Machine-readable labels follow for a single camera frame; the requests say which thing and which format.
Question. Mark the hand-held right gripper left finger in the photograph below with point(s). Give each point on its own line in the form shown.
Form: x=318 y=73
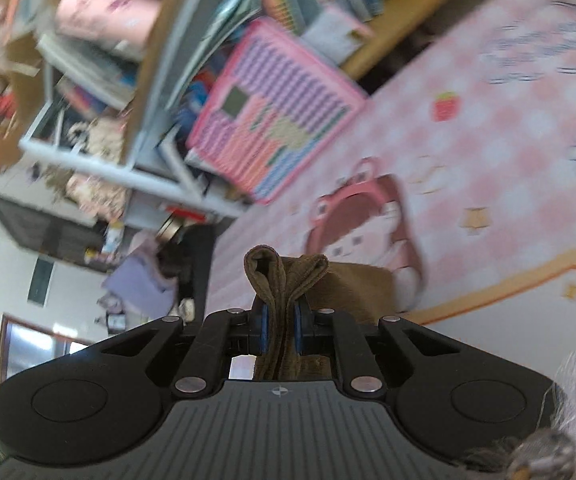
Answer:
x=263 y=332

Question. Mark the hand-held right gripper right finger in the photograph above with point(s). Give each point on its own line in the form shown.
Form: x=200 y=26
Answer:
x=299 y=332

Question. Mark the purple cloth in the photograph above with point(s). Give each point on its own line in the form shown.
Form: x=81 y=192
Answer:
x=140 y=275

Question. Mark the pink striped toy board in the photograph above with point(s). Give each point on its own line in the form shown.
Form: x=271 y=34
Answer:
x=278 y=110

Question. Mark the dark cabinet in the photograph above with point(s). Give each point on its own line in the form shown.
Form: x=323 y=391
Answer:
x=42 y=232

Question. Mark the pink checkered desk mat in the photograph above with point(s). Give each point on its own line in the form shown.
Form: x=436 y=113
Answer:
x=493 y=135

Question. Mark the stack of magazines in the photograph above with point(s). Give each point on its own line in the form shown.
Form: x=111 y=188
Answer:
x=87 y=72

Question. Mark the wooden bookshelf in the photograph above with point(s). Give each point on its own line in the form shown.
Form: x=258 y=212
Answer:
x=408 y=30

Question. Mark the pink box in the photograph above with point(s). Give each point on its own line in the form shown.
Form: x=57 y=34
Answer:
x=107 y=15

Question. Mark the grey metal shelf frame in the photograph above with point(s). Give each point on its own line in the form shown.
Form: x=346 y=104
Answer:
x=162 y=70

